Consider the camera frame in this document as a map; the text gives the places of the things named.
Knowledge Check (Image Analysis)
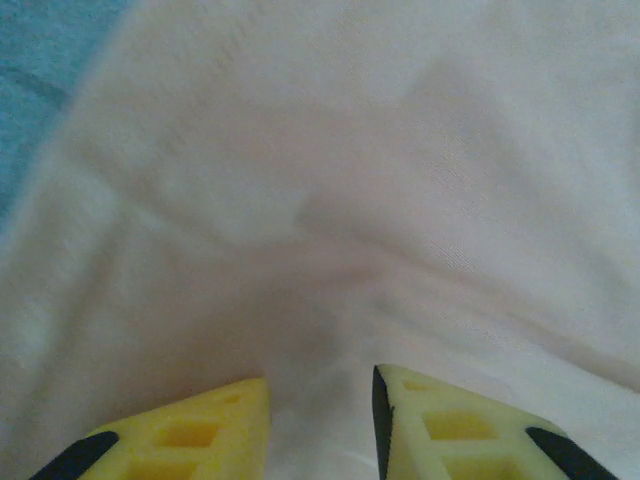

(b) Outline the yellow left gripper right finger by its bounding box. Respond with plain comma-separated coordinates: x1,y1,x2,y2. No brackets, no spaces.
372,363,621,480

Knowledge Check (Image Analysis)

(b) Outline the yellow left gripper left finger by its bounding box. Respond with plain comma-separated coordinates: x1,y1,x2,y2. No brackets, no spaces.
29,378,271,480

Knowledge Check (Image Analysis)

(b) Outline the tan t-shirt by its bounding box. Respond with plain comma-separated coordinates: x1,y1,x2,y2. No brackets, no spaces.
0,0,640,480

